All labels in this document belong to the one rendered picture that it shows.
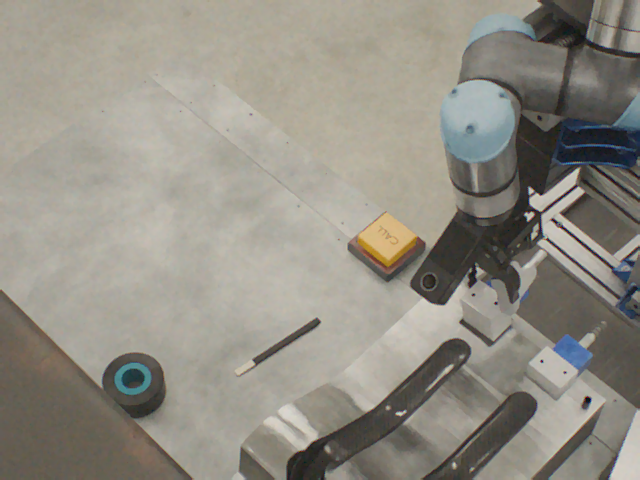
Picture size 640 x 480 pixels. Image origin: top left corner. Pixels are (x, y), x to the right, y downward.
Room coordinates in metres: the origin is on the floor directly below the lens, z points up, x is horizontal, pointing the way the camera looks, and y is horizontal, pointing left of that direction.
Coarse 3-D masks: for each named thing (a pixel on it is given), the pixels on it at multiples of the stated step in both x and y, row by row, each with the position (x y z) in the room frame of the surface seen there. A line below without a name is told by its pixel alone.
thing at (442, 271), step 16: (448, 224) 0.84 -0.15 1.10; (464, 224) 0.83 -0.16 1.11; (448, 240) 0.82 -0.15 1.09; (464, 240) 0.82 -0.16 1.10; (480, 240) 0.81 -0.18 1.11; (432, 256) 0.81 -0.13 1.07; (448, 256) 0.80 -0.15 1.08; (464, 256) 0.80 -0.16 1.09; (416, 272) 0.80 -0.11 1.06; (432, 272) 0.79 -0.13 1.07; (448, 272) 0.79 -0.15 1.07; (464, 272) 0.79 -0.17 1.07; (416, 288) 0.78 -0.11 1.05; (432, 288) 0.78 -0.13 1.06; (448, 288) 0.77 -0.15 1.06; (432, 304) 0.76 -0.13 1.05
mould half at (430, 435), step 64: (448, 320) 0.84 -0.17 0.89; (384, 384) 0.75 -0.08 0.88; (448, 384) 0.75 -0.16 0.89; (512, 384) 0.75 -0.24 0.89; (576, 384) 0.75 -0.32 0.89; (256, 448) 0.63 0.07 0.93; (384, 448) 0.65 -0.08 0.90; (448, 448) 0.66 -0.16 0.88; (512, 448) 0.66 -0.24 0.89; (576, 448) 0.70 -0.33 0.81
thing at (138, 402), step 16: (112, 368) 0.79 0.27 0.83; (128, 368) 0.79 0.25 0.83; (144, 368) 0.79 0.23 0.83; (160, 368) 0.79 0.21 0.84; (112, 384) 0.76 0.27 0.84; (144, 384) 0.77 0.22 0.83; (160, 384) 0.77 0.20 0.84; (128, 400) 0.74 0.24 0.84; (144, 400) 0.74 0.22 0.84; (160, 400) 0.76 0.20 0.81; (144, 416) 0.74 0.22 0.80
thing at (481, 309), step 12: (540, 252) 0.91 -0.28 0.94; (528, 264) 0.89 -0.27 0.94; (492, 276) 0.87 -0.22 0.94; (480, 288) 0.85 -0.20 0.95; (492, 288) 0.86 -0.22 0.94; (468, 300) 0.83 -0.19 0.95; (480, 300) 0.83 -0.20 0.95; (492, 300) 0.83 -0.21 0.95; (468, 312) 0.83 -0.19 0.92; (480, 312) 0.81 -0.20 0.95; (492, 312) 0.81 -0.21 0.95; (480, 324) 0.82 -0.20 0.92; (492, 324) 0.80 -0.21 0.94; (504, 324) 0.82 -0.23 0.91; (492, 336) 0.80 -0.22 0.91
